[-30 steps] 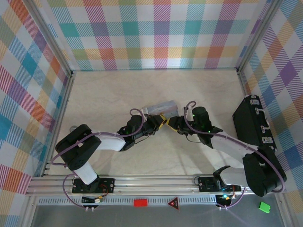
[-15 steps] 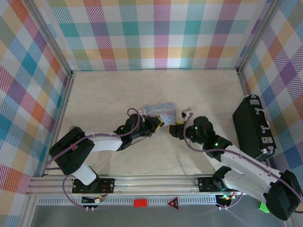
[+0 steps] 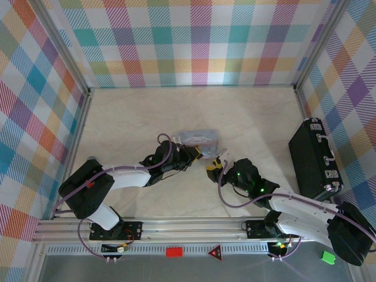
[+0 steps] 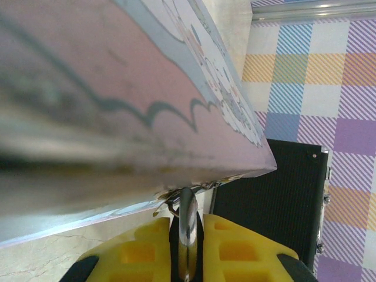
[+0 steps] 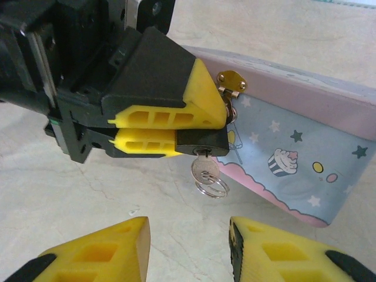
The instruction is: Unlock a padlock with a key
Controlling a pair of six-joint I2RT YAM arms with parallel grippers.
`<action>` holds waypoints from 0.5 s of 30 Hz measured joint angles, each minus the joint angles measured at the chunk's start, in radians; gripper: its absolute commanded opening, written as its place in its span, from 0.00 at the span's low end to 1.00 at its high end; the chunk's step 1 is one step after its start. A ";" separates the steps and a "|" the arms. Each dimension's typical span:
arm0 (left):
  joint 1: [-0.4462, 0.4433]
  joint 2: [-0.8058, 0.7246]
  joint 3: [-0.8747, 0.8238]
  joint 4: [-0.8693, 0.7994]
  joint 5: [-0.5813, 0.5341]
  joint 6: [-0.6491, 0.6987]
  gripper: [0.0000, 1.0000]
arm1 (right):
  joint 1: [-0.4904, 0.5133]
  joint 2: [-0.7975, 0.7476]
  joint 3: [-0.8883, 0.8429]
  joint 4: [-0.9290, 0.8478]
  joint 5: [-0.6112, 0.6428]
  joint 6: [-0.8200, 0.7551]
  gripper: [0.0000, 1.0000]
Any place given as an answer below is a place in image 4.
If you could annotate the aluminium frame post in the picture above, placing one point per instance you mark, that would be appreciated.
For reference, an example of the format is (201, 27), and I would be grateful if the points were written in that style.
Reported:
(314, 8)

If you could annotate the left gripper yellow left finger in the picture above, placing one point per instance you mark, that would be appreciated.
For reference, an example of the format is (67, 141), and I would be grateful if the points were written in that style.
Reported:
(135, 258)

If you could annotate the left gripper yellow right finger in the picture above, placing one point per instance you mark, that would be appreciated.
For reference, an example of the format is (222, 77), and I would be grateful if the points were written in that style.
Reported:
(243, 255)

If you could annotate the black hard carrying case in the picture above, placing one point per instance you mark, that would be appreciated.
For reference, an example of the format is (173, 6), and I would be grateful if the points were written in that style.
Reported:
(264, 205)

